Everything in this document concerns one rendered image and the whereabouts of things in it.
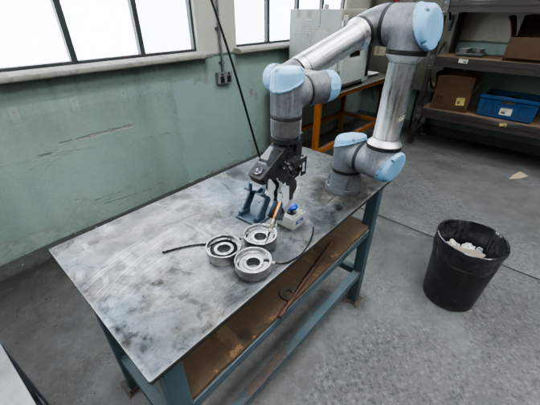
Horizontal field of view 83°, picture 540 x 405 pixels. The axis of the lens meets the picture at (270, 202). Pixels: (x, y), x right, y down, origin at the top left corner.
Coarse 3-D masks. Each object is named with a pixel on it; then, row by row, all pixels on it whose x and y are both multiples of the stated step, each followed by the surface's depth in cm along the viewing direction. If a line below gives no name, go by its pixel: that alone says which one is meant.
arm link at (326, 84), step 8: (312, 72) 72; (320, 72) 72; (328, 72) 73; (336, 72) 75; (312, 80) 70; (320, 80) 71; (328, 80) 72; (336, 80) 74; (320, 88) 71; (328, 88) 72; (336, 88) 74; (320, 96) 72; (328, 96) 74; (336, 96) 76; (312, 104) 74
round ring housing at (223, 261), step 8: (232, 240) 94; (208, 248) 90; (216, 248) 90; (224, 248) 93; (232, 248) 90; (240, 248) 89; (208, 256) 88; (216, 256) 86; (224, 256) 86; (232, 256) 87; (216, 264) 88; (224, 264) 88
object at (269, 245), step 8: (256, 224) 99; (264, 224) 99; (248, 232) 97; (256, 232) 97; (264, 232) 97; (272, 232) 97; (248, 240) 94; (256, 240) 94; (264, 240) 94; (272, 240) 92; (264, 248) 91
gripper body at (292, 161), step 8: (272, 136) 74; (280, 144) 73; (288, 144) 73; (296, 144) 77; (296, 152) 78; (288, 160) 77; (296, 160) 77; (304, 160) 79; (280, 168) 77; (288, 168) 75; (296, 168) 80; (272, 176) 80; (280, 176) 78; (288, 176) 76; (296, 176) 81
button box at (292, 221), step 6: (300, 210) 105; (288, 216) 102; (294, 216) 102; (300, 216) 102; (282, 222) 104; (288, 222) 102; (294, 222) 101; (300, 222) 104; (288, 228) 103; (294, 228) 102
